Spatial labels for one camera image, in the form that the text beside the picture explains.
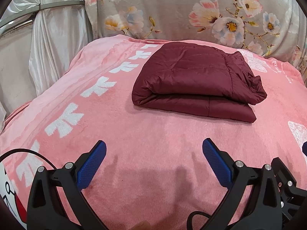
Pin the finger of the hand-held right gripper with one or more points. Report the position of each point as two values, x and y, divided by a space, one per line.
305 148
285 172

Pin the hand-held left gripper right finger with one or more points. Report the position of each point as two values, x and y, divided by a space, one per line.
217 163

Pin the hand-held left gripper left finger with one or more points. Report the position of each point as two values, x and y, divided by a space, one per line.
92 165

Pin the maroon quilted jacket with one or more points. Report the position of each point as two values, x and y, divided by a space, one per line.
191 81

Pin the pink blanket with white bows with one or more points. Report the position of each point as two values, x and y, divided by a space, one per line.
148 143

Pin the white satin curtain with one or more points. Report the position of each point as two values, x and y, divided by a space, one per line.
57 48

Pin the grey floral blanket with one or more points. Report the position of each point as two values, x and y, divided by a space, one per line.
179 12

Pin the curved metal rail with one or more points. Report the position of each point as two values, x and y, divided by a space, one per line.
48 9

